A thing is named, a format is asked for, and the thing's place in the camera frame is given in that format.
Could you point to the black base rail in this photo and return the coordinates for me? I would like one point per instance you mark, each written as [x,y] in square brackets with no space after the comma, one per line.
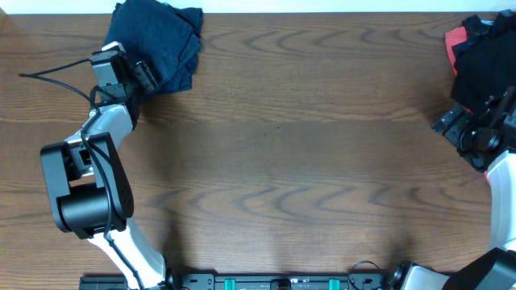
[364,281]

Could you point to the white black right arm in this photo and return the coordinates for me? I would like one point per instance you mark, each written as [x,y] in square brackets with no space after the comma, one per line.
[496,268]

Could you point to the black garment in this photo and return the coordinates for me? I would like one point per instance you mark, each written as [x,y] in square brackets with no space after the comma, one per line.
[489,64]

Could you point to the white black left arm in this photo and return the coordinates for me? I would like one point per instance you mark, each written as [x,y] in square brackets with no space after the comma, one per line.
[88,189]

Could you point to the red garment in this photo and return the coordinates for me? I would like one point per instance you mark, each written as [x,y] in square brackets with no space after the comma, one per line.
[456,42]

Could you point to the folded dark blue shorts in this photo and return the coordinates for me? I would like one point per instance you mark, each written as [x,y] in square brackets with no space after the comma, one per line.
[188,58]

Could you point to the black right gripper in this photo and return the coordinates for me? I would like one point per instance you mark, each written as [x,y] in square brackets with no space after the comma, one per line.
[451,123]

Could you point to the blue denim shorts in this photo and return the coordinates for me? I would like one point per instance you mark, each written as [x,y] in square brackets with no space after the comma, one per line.
[151,32]

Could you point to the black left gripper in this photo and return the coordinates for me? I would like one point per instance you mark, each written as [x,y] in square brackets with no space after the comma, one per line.
[145,76]

